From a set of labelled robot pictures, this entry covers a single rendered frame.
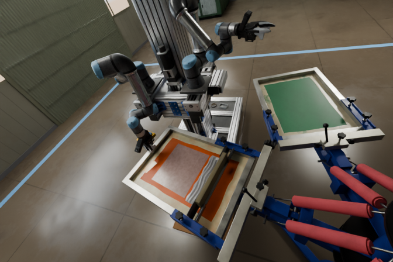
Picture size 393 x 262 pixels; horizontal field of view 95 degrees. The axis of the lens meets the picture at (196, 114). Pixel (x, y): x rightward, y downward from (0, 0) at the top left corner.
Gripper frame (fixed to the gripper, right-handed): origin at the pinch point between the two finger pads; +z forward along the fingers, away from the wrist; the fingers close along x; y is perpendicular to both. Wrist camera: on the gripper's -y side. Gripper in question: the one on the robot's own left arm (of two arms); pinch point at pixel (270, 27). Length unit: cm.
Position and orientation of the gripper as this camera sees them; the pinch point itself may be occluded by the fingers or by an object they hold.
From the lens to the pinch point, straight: 111.4
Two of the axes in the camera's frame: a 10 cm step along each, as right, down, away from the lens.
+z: 7.3, 3.2, -6.1
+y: 3.3, 6.2, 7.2
